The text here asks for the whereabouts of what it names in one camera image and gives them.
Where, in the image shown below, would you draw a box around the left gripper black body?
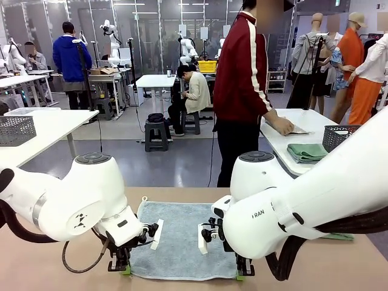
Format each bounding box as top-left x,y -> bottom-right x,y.
109,246 -> 131,258

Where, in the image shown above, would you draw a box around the light blue terry towel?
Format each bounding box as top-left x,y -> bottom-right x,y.
129,196 -> 243,281

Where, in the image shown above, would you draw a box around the green terry towel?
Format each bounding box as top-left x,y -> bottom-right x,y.
329,232 -> 355,242
287,142 -> 330,165

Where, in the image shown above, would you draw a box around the grey towel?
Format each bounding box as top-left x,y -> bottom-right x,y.
274,122 -> 315,137

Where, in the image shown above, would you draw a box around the right forearm in red sleeve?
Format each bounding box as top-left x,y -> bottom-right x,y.
251,87 -> 278,122

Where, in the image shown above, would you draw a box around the grey plastic basket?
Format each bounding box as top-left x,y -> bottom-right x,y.
0,115 -> 37,147
321,124 -> 362,153

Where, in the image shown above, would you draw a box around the yellow plastic basket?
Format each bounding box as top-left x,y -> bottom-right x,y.
197,59 -> 218,73

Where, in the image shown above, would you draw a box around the person right hand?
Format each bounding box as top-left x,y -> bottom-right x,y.
266,116 -> 295,136

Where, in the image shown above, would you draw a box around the grey step stool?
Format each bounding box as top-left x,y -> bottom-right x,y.
144,119 -> 170,152
181,110 -> 201,135
93,97 -> 115,121

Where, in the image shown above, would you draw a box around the black bag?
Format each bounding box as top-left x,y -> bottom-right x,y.
147,112 -> 166,124

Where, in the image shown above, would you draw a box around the white plastic tray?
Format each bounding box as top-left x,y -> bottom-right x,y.
3,107 -> 62,118

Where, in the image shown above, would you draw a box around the person in cream jacket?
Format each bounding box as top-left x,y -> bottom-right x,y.
167,64 -> 212,136

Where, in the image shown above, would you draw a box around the white shoe shelf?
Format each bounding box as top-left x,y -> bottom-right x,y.
266,70 -> 287,94

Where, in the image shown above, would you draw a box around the person in red jacket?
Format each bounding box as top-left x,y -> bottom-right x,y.
212,0 -> 295,188

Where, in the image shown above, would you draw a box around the person in blue hoodie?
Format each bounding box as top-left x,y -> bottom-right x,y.
53,21 -> 93,110

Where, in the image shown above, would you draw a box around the person in grey jacket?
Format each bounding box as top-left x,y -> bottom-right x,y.
25,41 -> 49,71

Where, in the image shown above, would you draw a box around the mannequin white shirt orange trousers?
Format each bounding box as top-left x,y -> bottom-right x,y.
347,30 -> 388,125

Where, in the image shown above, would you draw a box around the mannequin in grey shirt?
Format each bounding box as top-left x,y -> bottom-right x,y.
286,12 -> 337,109

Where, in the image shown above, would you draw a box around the person in blue floral shirt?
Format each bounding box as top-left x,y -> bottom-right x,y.
326,15 -> 352,92

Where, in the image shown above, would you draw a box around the mannequin in orange shirt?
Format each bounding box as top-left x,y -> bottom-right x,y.
330,12 -> 367,124

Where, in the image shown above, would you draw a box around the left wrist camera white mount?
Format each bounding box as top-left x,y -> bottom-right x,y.
141,218 -> 165,251

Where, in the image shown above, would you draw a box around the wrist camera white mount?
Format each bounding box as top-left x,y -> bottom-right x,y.
141,218 -> 165,251
196,209 -> 227,255

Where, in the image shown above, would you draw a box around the right arm black cable sleeve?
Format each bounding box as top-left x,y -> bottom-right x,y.
263,209 -> 388,282

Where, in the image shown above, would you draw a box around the arm black cable sleeve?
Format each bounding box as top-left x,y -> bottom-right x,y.
0,199 -> 58,244
263,209 -> 388,282

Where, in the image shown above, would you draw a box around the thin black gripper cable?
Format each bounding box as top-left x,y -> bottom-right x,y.
62,233 -> 110,273

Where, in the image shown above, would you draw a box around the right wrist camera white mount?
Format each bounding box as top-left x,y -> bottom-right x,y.
196,209 -> 227,255

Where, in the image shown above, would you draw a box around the left arm black cable sleeve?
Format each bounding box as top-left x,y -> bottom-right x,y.
0,199 -> 58,244

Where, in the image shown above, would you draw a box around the black camera stand pole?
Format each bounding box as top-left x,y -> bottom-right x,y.
72,38 -> 95,112
127,38 -> 138,93

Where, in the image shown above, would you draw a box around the black camera tripod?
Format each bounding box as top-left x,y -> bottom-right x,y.
304,33 -> 328,110

